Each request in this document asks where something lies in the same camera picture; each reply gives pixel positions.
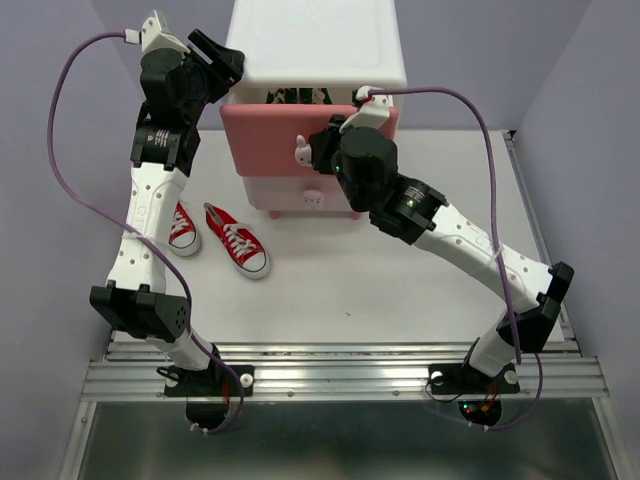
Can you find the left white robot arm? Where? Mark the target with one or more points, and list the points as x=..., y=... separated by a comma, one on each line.
x=134, y=298

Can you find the green sneaker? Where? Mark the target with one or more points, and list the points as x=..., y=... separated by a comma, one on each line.
x=282, y=96
x=314, y=96

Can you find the red sneaker near cabinet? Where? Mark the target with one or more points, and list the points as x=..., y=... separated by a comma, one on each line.
x=247, y=253

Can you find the aluminium mounting rail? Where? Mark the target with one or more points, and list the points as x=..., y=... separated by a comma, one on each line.
x=337, y=371

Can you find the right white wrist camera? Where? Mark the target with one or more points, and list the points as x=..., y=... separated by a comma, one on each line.
x=373, y=112

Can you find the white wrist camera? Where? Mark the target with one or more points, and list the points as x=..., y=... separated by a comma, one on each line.
x=155, y=30
x=373, y=112

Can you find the white shoe cabinet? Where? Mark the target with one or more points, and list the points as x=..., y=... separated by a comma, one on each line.
x=338, y=45

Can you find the red sneaker far left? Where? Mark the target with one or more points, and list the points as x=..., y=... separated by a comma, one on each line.
x=184, y=239

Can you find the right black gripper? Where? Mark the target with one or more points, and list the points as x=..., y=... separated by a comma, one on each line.
x=325, y=140

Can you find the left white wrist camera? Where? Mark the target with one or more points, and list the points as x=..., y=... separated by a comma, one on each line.
x=155, y=30

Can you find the light pink drawer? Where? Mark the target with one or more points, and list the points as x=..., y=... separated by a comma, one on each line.
x=296, y=194

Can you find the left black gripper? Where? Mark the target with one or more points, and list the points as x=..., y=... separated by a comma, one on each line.
x=230, y=64

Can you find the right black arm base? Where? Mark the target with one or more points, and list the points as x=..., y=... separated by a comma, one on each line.
x=477, y=395

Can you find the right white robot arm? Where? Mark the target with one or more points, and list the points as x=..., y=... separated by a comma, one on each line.
x=533, y=292

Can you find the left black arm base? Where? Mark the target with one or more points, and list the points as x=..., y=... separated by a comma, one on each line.
x=214, y=397

